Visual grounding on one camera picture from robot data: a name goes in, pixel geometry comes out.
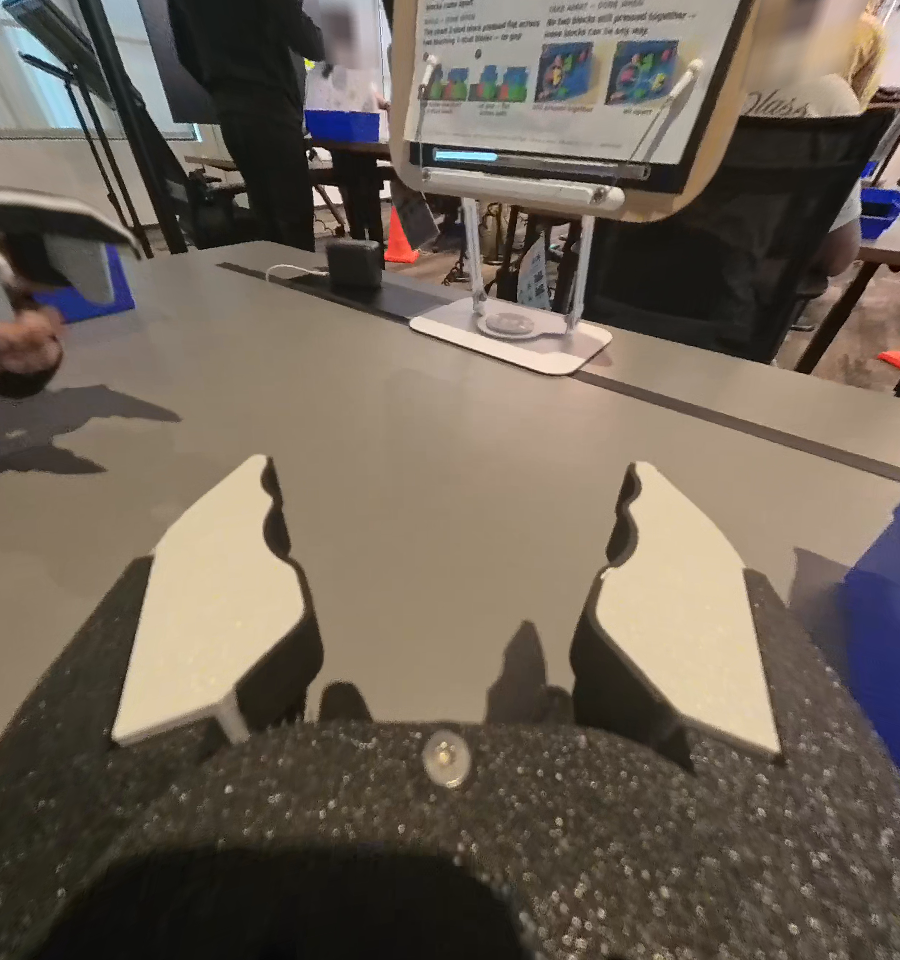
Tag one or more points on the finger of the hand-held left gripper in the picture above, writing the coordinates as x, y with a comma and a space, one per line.
82, 274
52, 214

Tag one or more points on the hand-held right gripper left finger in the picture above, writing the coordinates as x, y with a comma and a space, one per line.
210, 600

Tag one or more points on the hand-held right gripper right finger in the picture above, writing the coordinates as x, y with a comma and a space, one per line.
675, 622

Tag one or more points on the person's left hand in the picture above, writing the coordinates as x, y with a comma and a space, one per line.
26, 341

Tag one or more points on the black tripod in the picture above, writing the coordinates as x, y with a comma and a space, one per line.
122, 97

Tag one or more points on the black office chair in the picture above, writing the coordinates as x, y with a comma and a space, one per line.
217, 210

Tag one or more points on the black charger cube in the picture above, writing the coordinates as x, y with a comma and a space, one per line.
354, 266

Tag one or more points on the white tablet stand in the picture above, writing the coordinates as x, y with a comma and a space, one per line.
525, 352

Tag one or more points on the printed paper sign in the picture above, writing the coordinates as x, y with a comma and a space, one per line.
534, 277

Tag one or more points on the black mesh chair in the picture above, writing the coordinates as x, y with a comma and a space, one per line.
720, 247

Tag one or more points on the dark wall screen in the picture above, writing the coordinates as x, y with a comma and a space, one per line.
165, 60

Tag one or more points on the tablet with beige frame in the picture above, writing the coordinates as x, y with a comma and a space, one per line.
570, 75

